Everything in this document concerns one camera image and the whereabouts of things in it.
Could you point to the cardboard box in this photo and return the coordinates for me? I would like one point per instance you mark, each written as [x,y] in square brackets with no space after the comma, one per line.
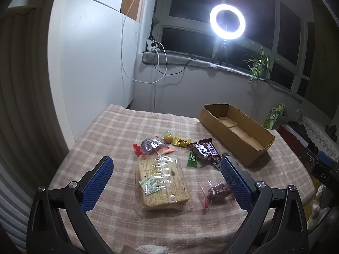
[238,132]

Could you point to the white cabinet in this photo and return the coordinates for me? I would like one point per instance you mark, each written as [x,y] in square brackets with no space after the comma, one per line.
[92,71]

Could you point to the checked tablecloth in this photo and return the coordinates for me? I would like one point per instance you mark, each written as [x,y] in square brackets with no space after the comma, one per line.
[106,137]

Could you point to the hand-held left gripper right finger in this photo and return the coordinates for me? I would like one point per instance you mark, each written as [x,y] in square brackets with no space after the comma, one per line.
[235,182]

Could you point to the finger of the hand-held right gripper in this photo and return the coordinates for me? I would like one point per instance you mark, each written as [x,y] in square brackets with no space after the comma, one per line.
[325,157]

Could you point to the brown chocolate bar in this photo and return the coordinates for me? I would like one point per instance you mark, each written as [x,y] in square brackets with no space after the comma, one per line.
[212,149]
[200,154]

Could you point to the clear bag of red dates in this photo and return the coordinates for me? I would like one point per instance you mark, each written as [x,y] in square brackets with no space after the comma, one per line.
[151,145]
[217,190]

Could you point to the white lace cloth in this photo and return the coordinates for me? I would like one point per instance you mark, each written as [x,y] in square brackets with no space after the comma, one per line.
[317,132]

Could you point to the yellow candy packet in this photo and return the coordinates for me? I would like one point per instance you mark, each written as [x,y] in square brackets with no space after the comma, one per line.
[181,142]

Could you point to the yellow jelly cup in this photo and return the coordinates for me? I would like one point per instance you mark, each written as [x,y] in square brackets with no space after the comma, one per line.
[168,138]

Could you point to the pink snack packet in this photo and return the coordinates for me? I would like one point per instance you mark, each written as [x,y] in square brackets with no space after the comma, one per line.
[165,150]

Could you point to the clear-wrapped biscuit pack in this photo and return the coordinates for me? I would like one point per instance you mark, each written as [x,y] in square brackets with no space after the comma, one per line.
[161,182]

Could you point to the white soft toy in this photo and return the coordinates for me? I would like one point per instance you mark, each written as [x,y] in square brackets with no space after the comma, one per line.
[319,203]

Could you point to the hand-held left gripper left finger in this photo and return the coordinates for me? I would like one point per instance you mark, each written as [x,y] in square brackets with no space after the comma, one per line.
[98,182]

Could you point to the small dark candy wrapper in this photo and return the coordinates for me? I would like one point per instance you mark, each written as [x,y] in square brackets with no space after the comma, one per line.
[218,161]

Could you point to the green candy packet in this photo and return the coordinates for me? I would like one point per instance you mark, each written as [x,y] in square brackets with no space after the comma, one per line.
[193,159]

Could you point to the window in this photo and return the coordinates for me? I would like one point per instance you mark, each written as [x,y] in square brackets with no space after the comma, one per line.
[190,2]

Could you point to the grey windowsill cloth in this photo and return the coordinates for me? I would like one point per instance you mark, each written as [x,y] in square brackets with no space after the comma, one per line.
[180,59]

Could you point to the green drink carton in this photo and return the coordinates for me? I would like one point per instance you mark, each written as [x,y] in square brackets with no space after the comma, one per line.
[272,117]

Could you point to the grey ribbed curtain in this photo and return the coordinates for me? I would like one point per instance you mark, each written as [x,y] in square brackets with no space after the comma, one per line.
[23,111]

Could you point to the dark curtain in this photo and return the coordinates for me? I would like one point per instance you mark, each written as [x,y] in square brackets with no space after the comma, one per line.
[324,58]

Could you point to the potted spider plant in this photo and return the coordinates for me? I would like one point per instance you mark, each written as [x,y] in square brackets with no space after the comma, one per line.
[259,64]

